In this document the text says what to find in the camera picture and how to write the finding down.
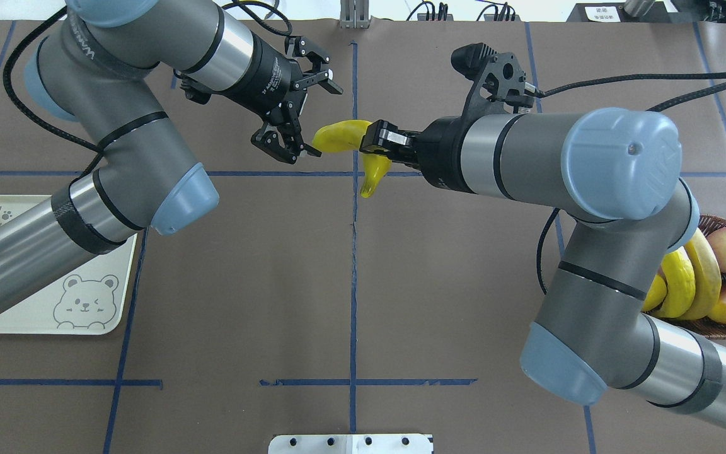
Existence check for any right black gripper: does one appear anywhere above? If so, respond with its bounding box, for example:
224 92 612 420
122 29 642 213
360 116 473 194

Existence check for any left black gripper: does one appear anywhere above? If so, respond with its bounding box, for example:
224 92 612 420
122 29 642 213
224 35 343 164

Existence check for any curved yellow banana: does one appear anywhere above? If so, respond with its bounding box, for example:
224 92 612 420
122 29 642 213
311 120 392 198

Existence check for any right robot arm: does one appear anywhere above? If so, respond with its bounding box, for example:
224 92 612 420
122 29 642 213
360 107 726 428

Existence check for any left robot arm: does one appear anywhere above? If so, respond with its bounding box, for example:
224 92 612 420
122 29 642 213
0 1 343 314

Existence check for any white bear print tray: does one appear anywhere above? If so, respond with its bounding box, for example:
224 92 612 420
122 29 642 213
0 195 137 335

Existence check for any black labelled box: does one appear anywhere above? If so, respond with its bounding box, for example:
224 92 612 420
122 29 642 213
567 1 677 23

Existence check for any yellow pear lower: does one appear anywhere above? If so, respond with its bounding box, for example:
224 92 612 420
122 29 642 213
642 273 667 312

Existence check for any bright yellow banana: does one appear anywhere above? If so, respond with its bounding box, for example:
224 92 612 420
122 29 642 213
648 247 695 318

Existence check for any dull yellow banana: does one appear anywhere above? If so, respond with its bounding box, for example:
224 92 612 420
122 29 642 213
677 229 722 321

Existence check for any aluminium profile post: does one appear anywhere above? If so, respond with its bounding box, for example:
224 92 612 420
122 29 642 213
339 0 371 29

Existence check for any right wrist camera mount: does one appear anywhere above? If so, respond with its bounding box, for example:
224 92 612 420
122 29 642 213
451 43 536 120

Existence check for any white metal base plate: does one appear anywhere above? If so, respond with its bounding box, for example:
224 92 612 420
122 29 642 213
268 433 435 453

